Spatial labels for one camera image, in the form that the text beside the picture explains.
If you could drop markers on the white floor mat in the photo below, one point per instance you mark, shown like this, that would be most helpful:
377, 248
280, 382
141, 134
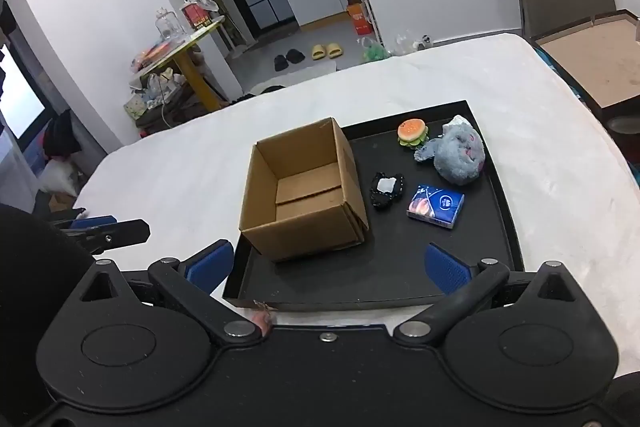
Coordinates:
300, 79

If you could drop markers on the glass jar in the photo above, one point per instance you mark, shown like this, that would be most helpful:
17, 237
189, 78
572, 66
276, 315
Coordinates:
167, 27

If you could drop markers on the black tray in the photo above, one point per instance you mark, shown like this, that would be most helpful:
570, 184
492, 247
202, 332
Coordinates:
400, 257

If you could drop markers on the red can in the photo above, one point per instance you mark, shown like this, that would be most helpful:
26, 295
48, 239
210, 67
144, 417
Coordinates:
195, 17

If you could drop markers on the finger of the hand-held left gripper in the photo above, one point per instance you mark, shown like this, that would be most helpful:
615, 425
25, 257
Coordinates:
92, 222
122, 232

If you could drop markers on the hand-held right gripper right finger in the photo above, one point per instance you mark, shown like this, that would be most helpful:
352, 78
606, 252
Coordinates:
447, 269

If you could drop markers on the green patterned box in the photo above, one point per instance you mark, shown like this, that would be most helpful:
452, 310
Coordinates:
134, 108

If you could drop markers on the black bag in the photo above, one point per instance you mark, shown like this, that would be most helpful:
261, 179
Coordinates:
60, 132

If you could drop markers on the brown cardboard box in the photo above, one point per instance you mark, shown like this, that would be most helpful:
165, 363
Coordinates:
300, 237

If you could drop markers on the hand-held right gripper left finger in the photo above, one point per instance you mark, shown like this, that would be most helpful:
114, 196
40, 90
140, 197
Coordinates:
210, 264

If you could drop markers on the clear plastic bag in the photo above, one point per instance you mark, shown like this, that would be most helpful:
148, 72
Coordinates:
412, 43

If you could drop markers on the blue tissue pack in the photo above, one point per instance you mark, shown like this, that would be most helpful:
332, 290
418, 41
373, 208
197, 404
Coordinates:
440, 207

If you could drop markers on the pile of colourful packets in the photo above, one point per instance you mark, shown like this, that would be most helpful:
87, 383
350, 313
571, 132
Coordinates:
152, 54

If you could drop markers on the white plastic bag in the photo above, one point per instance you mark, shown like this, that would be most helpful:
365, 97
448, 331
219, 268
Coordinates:
57, 177

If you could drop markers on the grey plush toy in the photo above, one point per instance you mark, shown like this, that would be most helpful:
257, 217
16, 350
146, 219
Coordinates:
457, 157

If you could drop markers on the brown bag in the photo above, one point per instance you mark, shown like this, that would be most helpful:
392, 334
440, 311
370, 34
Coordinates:
175, 107

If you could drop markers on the burger toy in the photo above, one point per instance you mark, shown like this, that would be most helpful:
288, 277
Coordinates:
412, 132

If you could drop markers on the black glossy pouch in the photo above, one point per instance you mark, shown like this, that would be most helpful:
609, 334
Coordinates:
380, 199

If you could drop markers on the clear plastic wrap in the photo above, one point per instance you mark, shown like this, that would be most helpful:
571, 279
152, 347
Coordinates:
205, 1

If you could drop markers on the black cloth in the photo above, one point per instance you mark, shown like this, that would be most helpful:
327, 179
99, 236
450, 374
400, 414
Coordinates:
255, 94

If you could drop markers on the yellow slipper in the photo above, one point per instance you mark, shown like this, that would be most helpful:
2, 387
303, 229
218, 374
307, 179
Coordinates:
334, 50
319, 52

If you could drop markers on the green bag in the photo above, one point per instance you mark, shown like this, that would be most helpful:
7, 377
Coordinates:
375, 53

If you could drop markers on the white wrapped lump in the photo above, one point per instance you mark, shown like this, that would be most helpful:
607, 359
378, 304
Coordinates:
457, 122

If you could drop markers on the yellow round table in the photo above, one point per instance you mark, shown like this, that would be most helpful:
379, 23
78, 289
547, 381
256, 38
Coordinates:
192, 77

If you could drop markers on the bright window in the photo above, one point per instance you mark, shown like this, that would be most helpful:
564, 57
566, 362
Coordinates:
20, 97

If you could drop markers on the brown cardboard board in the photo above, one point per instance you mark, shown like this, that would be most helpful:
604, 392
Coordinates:
590, 67

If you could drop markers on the orange cardboard box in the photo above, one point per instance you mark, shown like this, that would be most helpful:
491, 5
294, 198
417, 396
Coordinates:
361, 22

